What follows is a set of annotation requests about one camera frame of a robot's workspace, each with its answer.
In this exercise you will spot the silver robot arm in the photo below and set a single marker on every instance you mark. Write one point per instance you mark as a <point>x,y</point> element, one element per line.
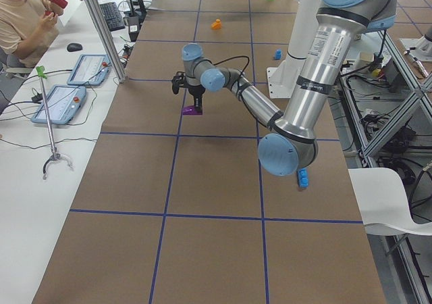
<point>291,144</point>

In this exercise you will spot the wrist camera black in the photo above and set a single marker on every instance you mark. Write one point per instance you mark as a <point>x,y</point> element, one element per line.
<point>178,82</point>

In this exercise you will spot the purple trapezoid block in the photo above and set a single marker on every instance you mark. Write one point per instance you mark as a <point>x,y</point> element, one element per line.
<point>189,111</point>

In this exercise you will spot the lower teach pendant tablet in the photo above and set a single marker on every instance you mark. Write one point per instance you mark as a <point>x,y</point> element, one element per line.
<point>64,101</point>

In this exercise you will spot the person in beige shirt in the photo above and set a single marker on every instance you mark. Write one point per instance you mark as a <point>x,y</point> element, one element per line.
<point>28,27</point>

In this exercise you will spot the small blue toy block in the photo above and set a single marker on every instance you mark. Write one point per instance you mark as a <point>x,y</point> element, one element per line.
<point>277,54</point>

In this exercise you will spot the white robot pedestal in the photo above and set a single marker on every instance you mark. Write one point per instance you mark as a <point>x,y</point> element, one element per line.
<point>307,40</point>

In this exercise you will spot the grey aluminium frame post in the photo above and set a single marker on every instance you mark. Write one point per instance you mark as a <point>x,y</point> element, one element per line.
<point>106,38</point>

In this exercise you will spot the black computer mouse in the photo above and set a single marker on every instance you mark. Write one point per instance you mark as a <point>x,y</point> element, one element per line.
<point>72,47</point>

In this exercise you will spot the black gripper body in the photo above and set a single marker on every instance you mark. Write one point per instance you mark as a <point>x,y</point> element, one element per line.
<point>195,92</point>

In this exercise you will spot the orange trapezoid block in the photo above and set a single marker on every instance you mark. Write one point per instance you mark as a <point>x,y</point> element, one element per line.
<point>216,25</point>

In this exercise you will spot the reacher grabber tool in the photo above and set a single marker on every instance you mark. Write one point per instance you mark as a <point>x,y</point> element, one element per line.
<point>55,155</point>

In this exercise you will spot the white plastic chair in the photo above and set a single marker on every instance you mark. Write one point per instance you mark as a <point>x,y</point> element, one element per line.
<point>383,203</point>

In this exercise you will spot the long blue toy block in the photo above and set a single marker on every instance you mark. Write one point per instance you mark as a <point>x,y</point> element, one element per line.
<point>303,179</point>

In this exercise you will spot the upper teach pendant tablet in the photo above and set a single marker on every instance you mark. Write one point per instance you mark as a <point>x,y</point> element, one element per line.
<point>90,69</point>

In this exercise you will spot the teach pendant tablet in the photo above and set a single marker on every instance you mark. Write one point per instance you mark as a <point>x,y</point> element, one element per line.
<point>90,69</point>
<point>64,101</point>

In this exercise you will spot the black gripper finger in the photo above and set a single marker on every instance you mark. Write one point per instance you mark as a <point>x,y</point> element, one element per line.
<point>198,108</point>

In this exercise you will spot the black keyboard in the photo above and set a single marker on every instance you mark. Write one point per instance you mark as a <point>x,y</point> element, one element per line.
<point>112,16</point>

